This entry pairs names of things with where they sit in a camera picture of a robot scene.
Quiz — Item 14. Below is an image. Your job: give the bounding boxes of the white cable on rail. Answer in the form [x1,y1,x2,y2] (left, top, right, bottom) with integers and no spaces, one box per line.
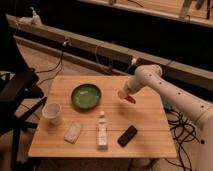
[94,42,114,73]

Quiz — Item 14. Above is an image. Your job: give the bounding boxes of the clear plastic water bottle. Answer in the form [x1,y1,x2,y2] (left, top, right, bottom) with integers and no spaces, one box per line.
[96,111,108,150]

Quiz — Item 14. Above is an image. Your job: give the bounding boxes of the black floor cables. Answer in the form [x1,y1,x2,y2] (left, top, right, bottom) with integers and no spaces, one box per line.
[163,103,206,171]

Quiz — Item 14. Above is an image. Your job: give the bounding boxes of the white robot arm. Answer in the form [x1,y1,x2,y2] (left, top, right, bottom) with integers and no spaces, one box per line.
[118,65,213,171]

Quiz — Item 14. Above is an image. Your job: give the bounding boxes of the black office chair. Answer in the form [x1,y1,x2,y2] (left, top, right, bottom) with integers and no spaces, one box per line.
[0,11,47,171]

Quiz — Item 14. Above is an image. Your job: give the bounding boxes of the white plastic cup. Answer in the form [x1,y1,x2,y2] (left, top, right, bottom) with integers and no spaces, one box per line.
[42,103,62,126]

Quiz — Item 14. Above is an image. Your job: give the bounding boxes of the white spray bottle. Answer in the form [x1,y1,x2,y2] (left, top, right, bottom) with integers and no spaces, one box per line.
[18,6,44,28]

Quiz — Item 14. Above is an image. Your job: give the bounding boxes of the red pepper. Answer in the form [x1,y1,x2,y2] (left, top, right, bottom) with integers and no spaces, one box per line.
[124,95,136,104]

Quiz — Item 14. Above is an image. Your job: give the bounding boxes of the black smartphone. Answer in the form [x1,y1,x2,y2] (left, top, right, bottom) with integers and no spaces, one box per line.
[117,125,138,147]

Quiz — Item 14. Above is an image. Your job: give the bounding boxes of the long grey rail beam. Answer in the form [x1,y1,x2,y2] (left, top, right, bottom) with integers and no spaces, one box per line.
[7,15,213,91]

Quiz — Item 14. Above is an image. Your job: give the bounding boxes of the green ceramic bowl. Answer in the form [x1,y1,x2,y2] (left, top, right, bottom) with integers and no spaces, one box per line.
[71,84,102,109]

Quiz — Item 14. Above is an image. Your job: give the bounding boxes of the wooden table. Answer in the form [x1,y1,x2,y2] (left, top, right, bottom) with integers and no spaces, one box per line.
[29,76,176,158]

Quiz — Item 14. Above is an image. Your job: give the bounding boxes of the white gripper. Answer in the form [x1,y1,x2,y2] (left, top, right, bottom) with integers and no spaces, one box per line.
[118,76,140,99]

